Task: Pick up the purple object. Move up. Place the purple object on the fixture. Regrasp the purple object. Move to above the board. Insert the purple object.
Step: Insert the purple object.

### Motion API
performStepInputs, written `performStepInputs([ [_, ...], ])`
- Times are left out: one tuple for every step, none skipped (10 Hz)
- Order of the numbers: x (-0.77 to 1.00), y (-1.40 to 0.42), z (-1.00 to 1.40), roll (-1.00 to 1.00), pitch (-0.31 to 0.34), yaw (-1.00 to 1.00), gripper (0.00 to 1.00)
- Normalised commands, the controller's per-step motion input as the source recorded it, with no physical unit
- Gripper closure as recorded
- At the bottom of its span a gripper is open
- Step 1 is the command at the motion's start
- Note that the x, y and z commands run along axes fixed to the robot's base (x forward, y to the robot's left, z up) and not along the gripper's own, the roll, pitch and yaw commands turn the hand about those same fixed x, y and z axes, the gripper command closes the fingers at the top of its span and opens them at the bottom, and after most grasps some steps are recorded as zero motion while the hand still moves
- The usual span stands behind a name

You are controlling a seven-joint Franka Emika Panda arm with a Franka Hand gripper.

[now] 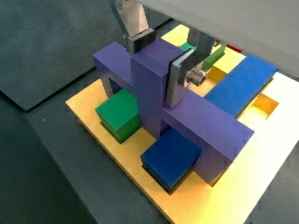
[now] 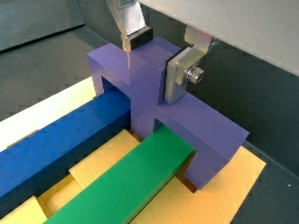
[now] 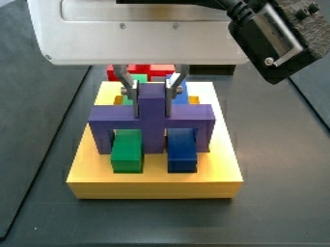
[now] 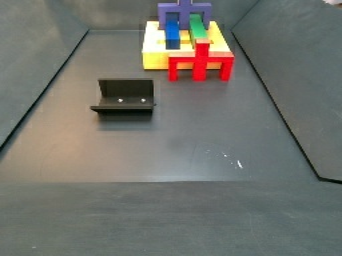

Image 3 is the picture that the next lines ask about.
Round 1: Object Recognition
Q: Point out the green bar block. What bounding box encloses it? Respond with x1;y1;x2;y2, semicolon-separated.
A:
109;73;149;175

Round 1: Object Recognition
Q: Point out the yellow slotted board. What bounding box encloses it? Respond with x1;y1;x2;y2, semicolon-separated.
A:
65;81;243;199

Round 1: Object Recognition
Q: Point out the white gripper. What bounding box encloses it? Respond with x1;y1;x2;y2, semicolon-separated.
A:
26;0;247;118

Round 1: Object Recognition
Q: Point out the blue bar block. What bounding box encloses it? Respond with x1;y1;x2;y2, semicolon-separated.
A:
164;86;197;173

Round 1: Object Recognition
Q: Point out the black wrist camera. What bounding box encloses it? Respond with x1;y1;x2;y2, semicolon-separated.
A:
216;0;330;84

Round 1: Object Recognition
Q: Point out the red E-shaped block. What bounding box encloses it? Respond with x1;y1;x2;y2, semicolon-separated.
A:
105;65;174;81

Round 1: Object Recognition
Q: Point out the purple E-shaped block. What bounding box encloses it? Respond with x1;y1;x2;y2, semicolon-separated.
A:
88;83;215;154

